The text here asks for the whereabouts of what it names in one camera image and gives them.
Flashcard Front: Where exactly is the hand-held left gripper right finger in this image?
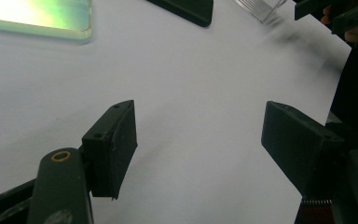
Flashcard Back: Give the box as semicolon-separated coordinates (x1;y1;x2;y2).
260;101;348;197

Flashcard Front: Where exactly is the black phone case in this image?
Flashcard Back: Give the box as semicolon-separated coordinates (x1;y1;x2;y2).
145;0;214;28

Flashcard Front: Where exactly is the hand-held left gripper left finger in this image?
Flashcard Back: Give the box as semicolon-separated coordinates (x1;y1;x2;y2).
82;99;138;200

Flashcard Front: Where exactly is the smartphone with iridescent back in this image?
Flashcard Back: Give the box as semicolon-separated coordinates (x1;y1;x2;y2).
0;0;93;43

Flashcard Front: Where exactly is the clear plastic box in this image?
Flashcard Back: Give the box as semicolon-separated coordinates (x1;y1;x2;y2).
234;0;288;24

